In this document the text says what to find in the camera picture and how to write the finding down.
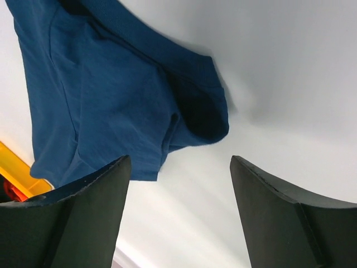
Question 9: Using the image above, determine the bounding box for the blue t shirt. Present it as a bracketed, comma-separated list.
[7, 1, 229, 188]

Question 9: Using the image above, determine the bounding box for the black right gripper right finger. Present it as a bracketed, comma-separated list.
[230, 156, 356, 267]

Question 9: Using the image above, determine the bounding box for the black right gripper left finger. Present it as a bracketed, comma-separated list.
[1, 156, 131, 267]

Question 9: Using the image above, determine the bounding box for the orange t shirt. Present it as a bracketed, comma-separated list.
[3, 180, 28, 202]

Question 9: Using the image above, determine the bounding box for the yellow plastic bin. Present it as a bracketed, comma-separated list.
[1, 142, 54, 199]

